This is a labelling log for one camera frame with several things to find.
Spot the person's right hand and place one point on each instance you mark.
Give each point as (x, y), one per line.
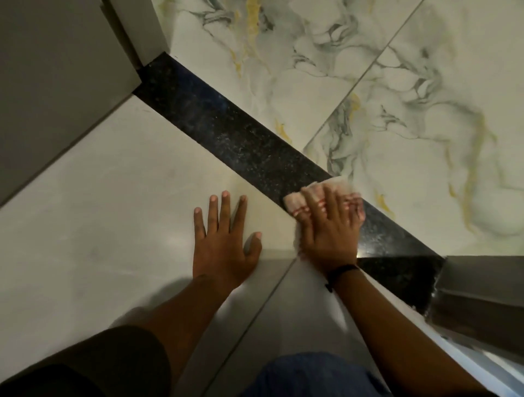
(329, 241)

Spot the person's left hand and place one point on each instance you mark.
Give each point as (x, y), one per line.
(221, 255)

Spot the person's left little finger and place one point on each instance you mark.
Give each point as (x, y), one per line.
(199, 227)

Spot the person's left middle finger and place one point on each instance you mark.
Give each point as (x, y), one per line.
(226, 212)

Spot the person's left thumb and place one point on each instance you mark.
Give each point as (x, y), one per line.
(252, 247)

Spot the person's right middle finger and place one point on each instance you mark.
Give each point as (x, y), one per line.
(334, 202)

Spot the person's right thumb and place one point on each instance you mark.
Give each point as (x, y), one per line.
(305, 235)

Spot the white red-striped cleaning cloth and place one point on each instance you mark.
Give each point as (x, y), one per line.
(295, 203)

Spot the person's right forearm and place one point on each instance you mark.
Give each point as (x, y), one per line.
(393, 335)

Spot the person's left forearm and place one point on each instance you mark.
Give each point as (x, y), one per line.
(192, 315)

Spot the black wrist band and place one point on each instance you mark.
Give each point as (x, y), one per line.
(340, 270)

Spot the blue trousers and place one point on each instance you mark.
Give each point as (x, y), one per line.
(319, 376)

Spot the black shirt sleeve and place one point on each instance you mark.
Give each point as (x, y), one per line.
(94, 366)

